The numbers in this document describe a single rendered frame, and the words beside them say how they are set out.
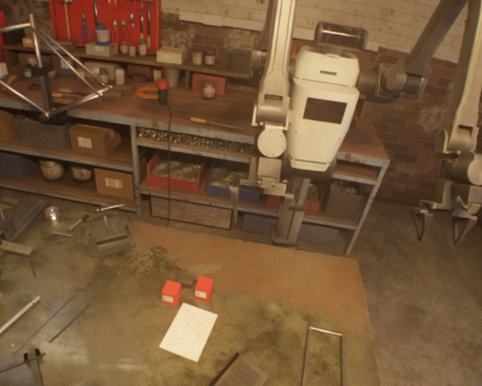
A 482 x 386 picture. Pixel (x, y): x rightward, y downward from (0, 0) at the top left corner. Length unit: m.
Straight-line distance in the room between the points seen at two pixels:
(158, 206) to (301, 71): 1.64
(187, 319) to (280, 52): 0.71
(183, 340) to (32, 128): 2.05
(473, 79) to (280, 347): 0.80
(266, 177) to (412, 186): 2.75
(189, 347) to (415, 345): 1.66
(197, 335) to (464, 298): 2.20
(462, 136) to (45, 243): 1.23
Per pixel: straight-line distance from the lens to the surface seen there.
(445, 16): 1.07
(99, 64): 2.85
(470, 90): 0.90
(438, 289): 2.75
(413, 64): 1.14
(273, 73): 0.74
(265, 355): 0.94
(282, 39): 0.75
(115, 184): 2.59
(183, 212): 2.51
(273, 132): 0.66
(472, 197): 0.83
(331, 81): 1.26
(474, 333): 2.65
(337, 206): 2.36
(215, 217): 2.47
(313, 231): 2.52
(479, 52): 0.92
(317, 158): 1.28
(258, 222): 2.48
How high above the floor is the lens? 1.70
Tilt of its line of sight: 36 degrees down
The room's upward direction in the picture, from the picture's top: 9 degrees clockwise
